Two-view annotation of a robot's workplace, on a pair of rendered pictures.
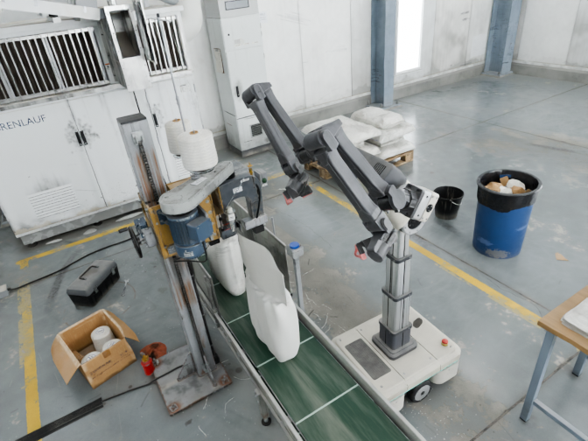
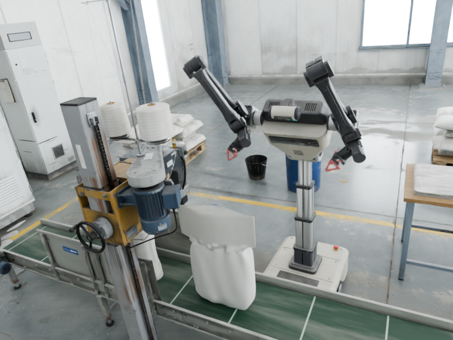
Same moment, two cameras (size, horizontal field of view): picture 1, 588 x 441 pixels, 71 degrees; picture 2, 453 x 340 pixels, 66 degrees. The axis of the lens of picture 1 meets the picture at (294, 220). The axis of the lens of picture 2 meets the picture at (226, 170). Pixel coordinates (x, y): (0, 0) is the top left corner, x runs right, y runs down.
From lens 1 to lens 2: 1.10 m
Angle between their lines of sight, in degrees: 30
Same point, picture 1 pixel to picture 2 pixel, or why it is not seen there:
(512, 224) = (315, 164)
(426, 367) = (338, 268)
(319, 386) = (290, 311)
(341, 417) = (325, 323)
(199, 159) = (166, 127)
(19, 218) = not seen: outside the picture
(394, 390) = not seen: hidden behind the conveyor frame
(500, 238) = not seen: hidden behind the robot
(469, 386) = (358, 274)
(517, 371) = (375, 253)
